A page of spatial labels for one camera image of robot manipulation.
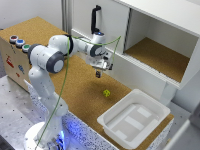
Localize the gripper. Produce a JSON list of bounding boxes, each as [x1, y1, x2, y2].
[[86, 54, 114, 72]]

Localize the purple block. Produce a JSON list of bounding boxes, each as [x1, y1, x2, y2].
[[95, 69, 102, 79]]

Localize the yellow block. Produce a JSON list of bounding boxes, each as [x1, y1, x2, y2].
[[102, 89, 111, 98]]

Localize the white sliding door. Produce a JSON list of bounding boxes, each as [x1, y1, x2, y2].
[[71, 0, 132, 55]]

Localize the white plastic box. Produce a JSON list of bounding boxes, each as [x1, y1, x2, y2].
[[96, 88, 172, 150]]

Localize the white cabinet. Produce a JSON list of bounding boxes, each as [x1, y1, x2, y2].
[[70, 0, 200, 108]]

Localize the green button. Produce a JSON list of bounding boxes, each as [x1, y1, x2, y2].
[[21, 43, 32, 54]]

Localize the blue button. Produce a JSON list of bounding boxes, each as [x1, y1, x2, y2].
[[15, 38, 26, 48]]

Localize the wooden drawer box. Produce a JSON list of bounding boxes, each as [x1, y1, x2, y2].
[[0, 16, 73, 93]]

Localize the red button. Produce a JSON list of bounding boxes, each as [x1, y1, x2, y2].
[[9, 35, 19, 45]]

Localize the green cable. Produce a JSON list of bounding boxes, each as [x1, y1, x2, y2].
[[34, 34, 123, 150]]

